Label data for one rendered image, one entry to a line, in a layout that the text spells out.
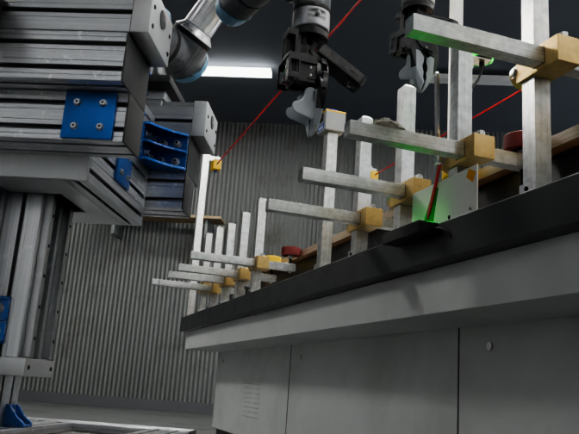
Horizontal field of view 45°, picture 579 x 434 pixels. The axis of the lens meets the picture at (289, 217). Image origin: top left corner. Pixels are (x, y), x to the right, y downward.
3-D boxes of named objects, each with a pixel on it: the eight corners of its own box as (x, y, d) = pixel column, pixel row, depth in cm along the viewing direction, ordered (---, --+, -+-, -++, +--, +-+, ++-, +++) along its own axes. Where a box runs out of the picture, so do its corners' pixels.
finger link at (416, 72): (403, 97, 158) (405, 60, 161) (424, 90, 154) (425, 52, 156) (394, 93, 156) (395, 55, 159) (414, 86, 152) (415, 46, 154)
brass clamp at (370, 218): (363, 224, 186) (364, 206, 187) (343, 233, 199) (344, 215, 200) (384, 227, 188) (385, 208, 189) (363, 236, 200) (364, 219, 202)
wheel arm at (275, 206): (268, 212, 181) (269, 196, 182) (264, 214, 185) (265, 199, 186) (417, 234, 195) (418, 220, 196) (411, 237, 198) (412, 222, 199)
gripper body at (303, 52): (276, 93, 139) (280, 37, 142) (316, 101, 142) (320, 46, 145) (288, 78, 132) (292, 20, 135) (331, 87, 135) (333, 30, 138)
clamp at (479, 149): (474, 155, 141) (474, 132, 142) (438, 173, 154) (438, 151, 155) (497, 160, 143) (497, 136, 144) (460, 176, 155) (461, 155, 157)
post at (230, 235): (220, 321, 328) (228, 221, 339) (218, 322, 331) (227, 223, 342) (227, 322, 329) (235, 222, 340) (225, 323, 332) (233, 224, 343)
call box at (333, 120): (325, 131, 224) (326, 108, 226) (316, 137, 230) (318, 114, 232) (345, 134, 226) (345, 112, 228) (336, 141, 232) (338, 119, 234)
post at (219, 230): (208, 319, 352) (217, 225, 363) (206, 319, 355) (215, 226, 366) (214, 319, 353) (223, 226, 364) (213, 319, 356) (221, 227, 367)
